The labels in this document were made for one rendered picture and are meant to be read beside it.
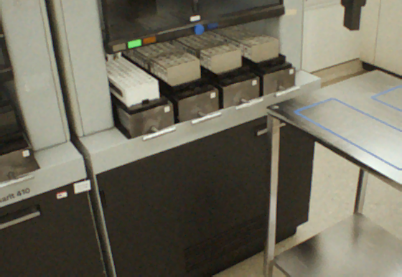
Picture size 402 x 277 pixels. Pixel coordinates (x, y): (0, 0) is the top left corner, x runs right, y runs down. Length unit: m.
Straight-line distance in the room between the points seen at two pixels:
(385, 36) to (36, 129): 2.78
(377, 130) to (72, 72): 0.79
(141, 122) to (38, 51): 0.34
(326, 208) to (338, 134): 1.13
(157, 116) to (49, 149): 0.31
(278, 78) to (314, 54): 1.90
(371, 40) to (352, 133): 2.56
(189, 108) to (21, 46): 0.49
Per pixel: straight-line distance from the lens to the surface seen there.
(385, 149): 1.12
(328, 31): 3.48
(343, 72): 3.72
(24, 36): 1.24
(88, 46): 1.29
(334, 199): 2.33
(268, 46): 1.58
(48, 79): 1.28
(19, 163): 1.25
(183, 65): 1.41
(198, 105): 1.39
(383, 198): 2.38
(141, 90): 1.33
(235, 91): 1.46
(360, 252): 1.65
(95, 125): 1.37
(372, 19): 3.66
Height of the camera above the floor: 1.38
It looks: 29 degrees down
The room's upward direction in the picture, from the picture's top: 3 degrees counter-clockwise
